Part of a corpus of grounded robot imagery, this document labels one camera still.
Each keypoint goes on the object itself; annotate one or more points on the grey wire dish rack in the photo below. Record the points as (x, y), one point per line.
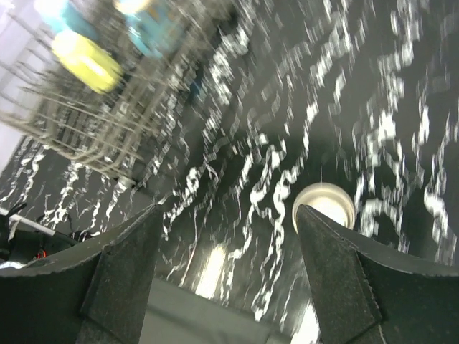
(43, 100)

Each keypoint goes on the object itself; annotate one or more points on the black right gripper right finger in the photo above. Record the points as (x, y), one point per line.
(366, 292)

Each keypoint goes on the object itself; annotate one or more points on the blue butterfly mug orange inside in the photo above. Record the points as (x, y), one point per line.
(151, 26)

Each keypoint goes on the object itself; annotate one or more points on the paper cup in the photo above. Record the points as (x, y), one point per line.
(86, 60)

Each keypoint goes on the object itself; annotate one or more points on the brown metal cup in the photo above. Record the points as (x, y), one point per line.
(328, 199)

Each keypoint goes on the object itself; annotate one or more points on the black marble pattern mat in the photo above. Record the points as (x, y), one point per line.
(360, 94)

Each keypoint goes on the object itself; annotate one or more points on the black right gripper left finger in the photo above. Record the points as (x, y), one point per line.
(93, 292)

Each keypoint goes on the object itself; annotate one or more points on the blue mug cream inside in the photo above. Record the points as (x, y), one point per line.
(60, 15)

